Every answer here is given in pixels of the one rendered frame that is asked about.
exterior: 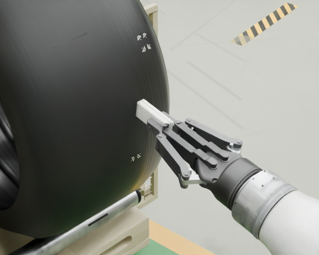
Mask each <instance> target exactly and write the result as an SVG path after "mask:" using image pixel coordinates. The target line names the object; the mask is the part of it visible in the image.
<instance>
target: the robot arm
mask: <svg viewBox="0 0 319 255"><path fill-rule="evenodd" d="M136 116H137V117H138V118H139V119H140V120H142V121H143V122H144V123H145V124H147V125H146V127H147V129H148V130H150V131H151V132H152V133H154V134H155V135H156V143H155V149H156V151H157V152H158V153H159V154H160V156H161V157H162V158H163V160H164V161H165V162H166V163H167V165H168V166H169V167H170V169H171V170H172V171H173V172H174V174H175V175H176V176H177V178H178V180H179V184H180V187H181V188H182V189H187V188H188V185H189V184H199V185H200V186H201V187H203V188H206V189H208V190H210V191H211V192H212V193H213V195H214V196H215V198H216V199H217V200H218V201H219V202H221V203H222V204H223V205H224V206H226V207H227V208H228V209H229V210H231V214H232V217H233V219H234V220H235V221H236V222H238V223H239V224H240V225H241V226H243V227H244V228H245V229H246V230H248V231H249V232H250V233H251V234H252V235H253V236H254V237H255V238H256V239H258V240H260V241H261V242H262V243H263V244H264V245H265V246H266V247H267V249H268V250H269V252H270V253H271V255H319V200H318V199H316V198H313V197H310V196H308V195H306V194H304V193H302V192H300V191H299V190H298V189H297V188H296V187H294V186H293V185H291V184H289V183H288V182H287V181H285V180H284V179H282V178H281V177H280V176H278V175H277V174H276V173H274V172H273V171H271V170H264V171H263V170H262V169H261V168H260V167H258V166H257V165H256V164H254V163H253V162H251V161H250V160H249V159H247V158H244V157H242V156H241V155H240V153H241V149H242V145H243V142H242V140H239V139H235V138H230V137H228V136H226V135H224V134H222V133H220V132H218V131H216V130H214V129H212V128H210V127H208V126H206V125H203V124H201V123H199V122H197V121H195V120H193V119H191V118H187V119H186V120H185V121H179V120H175V119H174V118H173V117H171V116H170V115H168V114H167V113H166V112H160V111H159V110H158V109H156V108H155V107H154V106H152V105H151V104H150V103H148V102H147V101H146V100H144V99H142V100H141V101H138V102H137V109H136ZM192 127H193V129H192ZM185 161H186V162H187V163H188V164H189V165H190V167H191V168H188V166H187V164H186V162H185ZM192 170H194V171H195V172H196V174H194V172H193V171H192Z"/></svg>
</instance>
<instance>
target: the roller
mask: <svg viewBox="0 0 319 255"><path fill-rule="evenodd" d="M140 202H141V193H140V191H139V189H137V190H136V191H134V192H133V193H131V194H129V195H128V196H126V197H124V198H123V199H121V200H119V201H118V202H116V203H114V204H113V205H111V206H109V207H108V208H106V209H104V210H103V211H101V212H99V213H98V214H96V215H94V216H92V217H91V218H89V219H87V220H86V221H84V222H82V223H81V224H79V225H77V226H76V227H74V228H72V229H71V230H69V231H67V232H65V233H62V234H59V235H55V236H51V237H47V238H36V239H34V240H32V241H31V242H29V243H27V244H25V245H24V246H22V247H20V248H19V249H17V250H15V251H14V252H12V253H10V254H8V255H55V254H57V253H58V252H60V251H62V250H63V249H65V248H67V247H68V246H70V245H72V244H73V243H75V242H77V241H78V240H80V239H81V238H83V237H85V236H86V235H88V234H90V233H91V232H93V231H95V230H96V229H98V228H99V227H101V226H103V225H104V224H106V223H108V222H109V221H111V220H113V219H114V218H116V217H117V216H119V215H121V214H122V213H124V212H126V211H127V210H129V209H130V208H132V207H134V206H135V205H137V204H138V203H140Z"/></svg>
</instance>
